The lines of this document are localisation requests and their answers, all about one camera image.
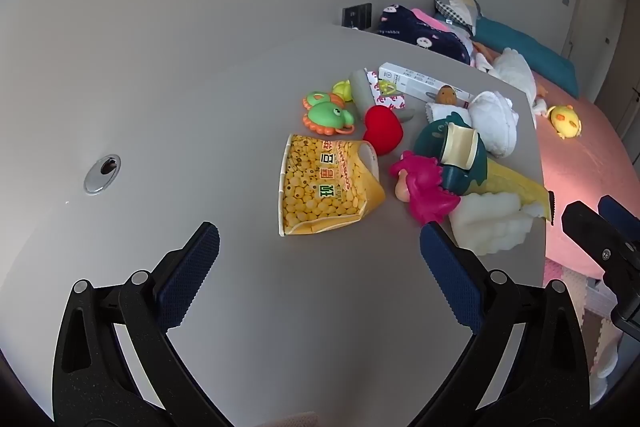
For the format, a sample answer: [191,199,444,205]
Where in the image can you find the white fluffy cloth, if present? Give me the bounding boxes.
[447,192,547,257]

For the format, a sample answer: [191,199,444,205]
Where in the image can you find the yellow chick plush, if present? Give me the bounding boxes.
[546,105,583,139]

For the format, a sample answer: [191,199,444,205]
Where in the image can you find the teal pillow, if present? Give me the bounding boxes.
[472,17,580,99]

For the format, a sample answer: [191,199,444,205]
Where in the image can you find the yellow cloth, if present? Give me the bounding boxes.
[477,157,551,208]

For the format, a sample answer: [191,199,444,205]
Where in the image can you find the yellow snack bag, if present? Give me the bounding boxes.
[278,133,387,239]

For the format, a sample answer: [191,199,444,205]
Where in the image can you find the silver cable grommet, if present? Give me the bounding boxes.
[83,153,122,194]

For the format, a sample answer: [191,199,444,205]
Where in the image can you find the red heart plush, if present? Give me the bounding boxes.
[363,105,405,156]

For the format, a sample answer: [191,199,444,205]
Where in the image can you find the colourful foam floor mats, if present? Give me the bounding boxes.
[542,257,622,375]

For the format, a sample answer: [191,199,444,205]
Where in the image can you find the long white cardboard box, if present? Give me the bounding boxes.
[378,62,474,108]

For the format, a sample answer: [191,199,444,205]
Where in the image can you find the teal dinosaur plush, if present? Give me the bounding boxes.
[412,117,489,196]

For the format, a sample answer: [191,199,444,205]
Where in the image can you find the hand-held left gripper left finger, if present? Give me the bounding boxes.
[52,222,221,427]

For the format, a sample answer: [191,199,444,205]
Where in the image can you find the pink dinosaur toy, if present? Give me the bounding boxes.
[389,150,461,226]

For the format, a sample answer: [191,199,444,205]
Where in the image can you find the red patterned white wrapper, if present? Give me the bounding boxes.
[350,68,416,124]

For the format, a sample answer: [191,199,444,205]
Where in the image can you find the navy printed blanket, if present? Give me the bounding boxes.
[376,4,474,66]

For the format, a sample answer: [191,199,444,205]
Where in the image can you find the checkered patchwork pillow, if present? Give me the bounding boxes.
[433,0,484,36]

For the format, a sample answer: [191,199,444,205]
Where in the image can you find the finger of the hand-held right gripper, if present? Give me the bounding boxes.
[561,201,640,279]
[598,195,640,234]

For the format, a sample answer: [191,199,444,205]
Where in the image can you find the green turtle toy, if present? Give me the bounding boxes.
[301,91,357,136]

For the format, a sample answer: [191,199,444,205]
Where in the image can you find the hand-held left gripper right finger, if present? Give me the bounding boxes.
[420,222,593,427]

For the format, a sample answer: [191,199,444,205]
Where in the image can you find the white goose plush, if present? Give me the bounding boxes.
[474,47,550,128]

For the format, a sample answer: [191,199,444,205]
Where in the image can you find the pink cloth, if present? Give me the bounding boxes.
[412,8,449,31]

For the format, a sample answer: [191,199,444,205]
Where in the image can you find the bed with pink sheet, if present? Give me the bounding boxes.
[470,37,640,280]

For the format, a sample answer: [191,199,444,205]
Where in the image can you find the white door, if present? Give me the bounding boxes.
[564,0,632,64]

